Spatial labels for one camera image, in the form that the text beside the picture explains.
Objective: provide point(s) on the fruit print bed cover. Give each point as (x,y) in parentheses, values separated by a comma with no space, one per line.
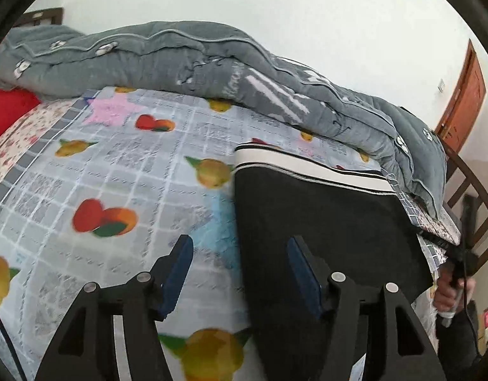
(109,189)

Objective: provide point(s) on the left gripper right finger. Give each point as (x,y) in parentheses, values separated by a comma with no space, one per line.
(378,319)

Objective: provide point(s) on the dark wooden headboard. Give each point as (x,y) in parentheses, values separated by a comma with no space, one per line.
(34,18)

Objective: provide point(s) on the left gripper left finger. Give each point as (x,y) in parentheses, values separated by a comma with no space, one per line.
(83,346)

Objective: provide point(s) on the red pillow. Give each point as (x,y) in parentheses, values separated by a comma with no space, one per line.
(13,105)

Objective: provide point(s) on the grey quilted duvet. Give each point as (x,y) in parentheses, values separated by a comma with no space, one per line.
(217,61)

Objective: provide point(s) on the white wall switch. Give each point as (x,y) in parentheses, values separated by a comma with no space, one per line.
(441,86)

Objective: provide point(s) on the orange wooden door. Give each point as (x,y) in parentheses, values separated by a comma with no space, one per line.
(465,105)

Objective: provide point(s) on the red floral bed sheet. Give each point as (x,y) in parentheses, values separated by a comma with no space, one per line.
(27,130)

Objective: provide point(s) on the person right hand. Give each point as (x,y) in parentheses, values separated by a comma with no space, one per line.
(446,296)

